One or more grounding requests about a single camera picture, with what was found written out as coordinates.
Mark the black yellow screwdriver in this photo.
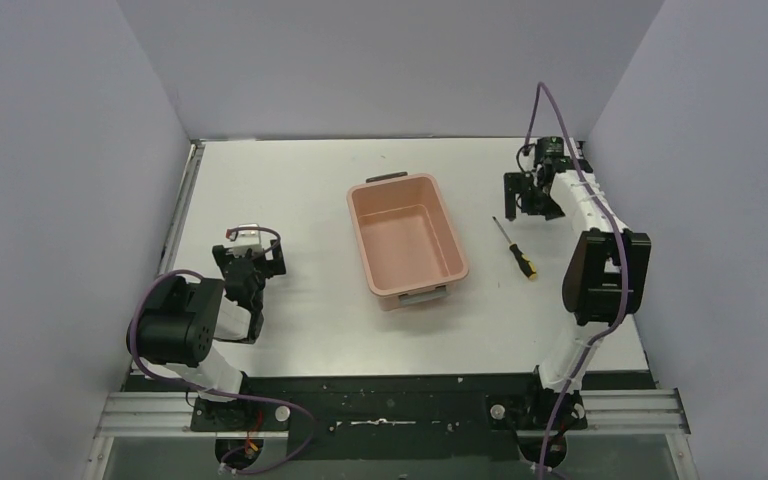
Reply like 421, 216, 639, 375
492, 216, 537, 281

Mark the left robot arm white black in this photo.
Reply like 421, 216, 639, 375
126, 226, 287, 430

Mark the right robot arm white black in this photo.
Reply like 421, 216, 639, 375
503, 136, 652, 430

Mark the pink plastic bin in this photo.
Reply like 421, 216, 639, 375
347, 172, 470, 311

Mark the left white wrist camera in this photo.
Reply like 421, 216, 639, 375
225, 224, 263, 257

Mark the left side aluminium rail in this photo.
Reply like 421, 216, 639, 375
156, 140, 205, 275

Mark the aluminium rail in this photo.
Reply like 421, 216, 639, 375
82, 389, 699, 479
156, 140, 205, 275

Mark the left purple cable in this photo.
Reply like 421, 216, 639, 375
128, 225, 318, 477

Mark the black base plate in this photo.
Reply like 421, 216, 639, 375
122, 369, 657, 464

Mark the aluminium front rail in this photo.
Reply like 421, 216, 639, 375
82, 389, 699, 479

